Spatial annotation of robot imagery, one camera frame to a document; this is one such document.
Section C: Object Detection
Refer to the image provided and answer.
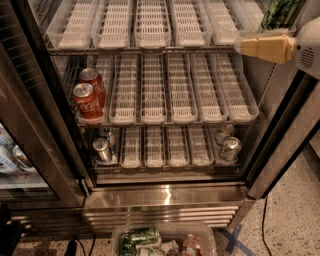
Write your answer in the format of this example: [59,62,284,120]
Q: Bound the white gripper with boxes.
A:
[234,17,320,79]

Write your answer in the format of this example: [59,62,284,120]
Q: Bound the top shelf tray five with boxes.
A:
[202,0,252,45]

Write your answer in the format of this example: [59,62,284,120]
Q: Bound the shelf tray five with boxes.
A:
[187,126,214,166]
[190,54,228,123]
[202,0,252,45]

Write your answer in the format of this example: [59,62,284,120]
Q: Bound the middle shelf tray six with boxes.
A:
[211,53,259,122]

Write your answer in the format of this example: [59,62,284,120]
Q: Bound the steel fridge door right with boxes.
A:
[248,82,320,199]

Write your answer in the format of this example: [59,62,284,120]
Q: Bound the middle shelf tray five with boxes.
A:
[190,54,228,123]

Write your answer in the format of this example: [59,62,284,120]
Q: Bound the top shelf tray four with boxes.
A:
[168,0,213,47]

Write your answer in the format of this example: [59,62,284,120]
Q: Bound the shelf tray four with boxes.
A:
[167,127,189,167]
[168,0,213,47]
[167,54,198,124]

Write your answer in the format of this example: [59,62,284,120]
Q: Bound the rear silver green can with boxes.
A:
[214,124,235,145]

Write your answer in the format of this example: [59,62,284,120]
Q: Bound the silver green can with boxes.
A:
[219,137,242,162]
[214,124,235,145]

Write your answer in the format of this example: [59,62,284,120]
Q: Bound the front silver green can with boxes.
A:
[219,137,242,162]

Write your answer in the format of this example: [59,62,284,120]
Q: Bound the middle shelf tray four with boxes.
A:
[167,54,198,124]

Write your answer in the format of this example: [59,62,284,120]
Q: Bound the top shelf tray three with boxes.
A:
[134,0,171,48]

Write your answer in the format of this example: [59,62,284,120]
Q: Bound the shelf tray three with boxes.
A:
[145,127,165,168]
[141,54,166,124]
[134,0,171,48]

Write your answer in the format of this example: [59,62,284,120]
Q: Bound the bottom shelf tray five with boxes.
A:
[187,126,214,166]

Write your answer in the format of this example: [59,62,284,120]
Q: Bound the middle shelf tray three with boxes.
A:
[141,54,166,124]

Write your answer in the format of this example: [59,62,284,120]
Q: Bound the bottom shelf tray four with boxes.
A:
[167,127,189,167]

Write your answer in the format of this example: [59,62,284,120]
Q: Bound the bottom shelf tray three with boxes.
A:
[145,127,165,168]

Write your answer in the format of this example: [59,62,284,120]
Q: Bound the middle shelf tray two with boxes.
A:
[109,54,137,125]

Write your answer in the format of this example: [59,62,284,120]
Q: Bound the shelf tray two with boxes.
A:
[109,54,137,125]
[91,0,132,49]
[120,127,141,168]

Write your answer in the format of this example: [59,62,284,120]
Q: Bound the steel fridge cabinet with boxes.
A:
[23,0,318,234]

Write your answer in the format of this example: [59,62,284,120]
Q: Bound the bottom shelf tray two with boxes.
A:
[120,127,141,168]

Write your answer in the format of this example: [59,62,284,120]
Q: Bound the top shelf tray two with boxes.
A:
[91,0,132,49]

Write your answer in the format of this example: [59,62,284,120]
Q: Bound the middle shelf tray one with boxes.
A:
[76,55,114,125]

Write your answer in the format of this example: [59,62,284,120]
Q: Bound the shelf tray one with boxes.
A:
[46,0,99,49]
[76,55,114,125]

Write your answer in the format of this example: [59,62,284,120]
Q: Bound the rear silver blue can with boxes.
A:
[98,128,117,154]

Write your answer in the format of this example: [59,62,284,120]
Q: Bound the silver blue can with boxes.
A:
[98,128,117,154]
[93,137,112,162]

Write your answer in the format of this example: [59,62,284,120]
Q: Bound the rear red cola can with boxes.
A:
[79,68,106,107]

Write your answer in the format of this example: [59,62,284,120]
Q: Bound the red cola can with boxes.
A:
[79,68,106,107]
[72,83,103,119]

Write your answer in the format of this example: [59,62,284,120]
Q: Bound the front red cola can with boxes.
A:
[72,83,103,119]

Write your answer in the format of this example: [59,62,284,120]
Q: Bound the front silver blue can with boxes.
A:
[93,137,112,162]

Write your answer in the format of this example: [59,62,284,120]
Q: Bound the top shelf tray one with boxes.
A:
[46,0,99,49]

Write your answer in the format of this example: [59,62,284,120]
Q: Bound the green can in bin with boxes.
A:
[118,227,161,256]

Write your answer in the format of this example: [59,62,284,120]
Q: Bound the glass fridge door left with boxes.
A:
[0,0,84,209]

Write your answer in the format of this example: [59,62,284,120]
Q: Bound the red bottle in bin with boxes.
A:
[181,234,202,256]

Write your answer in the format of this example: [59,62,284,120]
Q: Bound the clear plastic floor bin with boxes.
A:
[111,222,217,256]

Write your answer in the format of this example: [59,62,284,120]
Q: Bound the black floor cable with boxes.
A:
[261,196,273,256]

